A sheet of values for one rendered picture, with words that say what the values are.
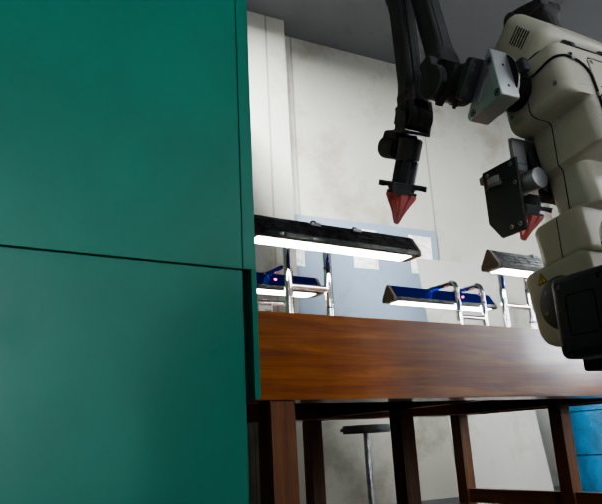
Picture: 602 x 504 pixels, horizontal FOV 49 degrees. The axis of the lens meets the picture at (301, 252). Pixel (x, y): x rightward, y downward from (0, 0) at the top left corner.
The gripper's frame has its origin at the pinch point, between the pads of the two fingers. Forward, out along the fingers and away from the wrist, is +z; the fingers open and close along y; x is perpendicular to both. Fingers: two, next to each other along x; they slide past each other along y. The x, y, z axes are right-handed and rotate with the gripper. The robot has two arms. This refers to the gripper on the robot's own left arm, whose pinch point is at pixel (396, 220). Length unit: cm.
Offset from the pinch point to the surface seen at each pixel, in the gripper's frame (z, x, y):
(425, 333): 26.2, 6.9, -9.6
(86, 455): 42, 27, 72
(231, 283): 15.5, 10.3, 44.4
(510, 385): 39, 11, -37
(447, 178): -11, -299, -256
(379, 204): 16, -285, -185
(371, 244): 11.3, -34.2, -16.8
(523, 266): 15, -38, -85
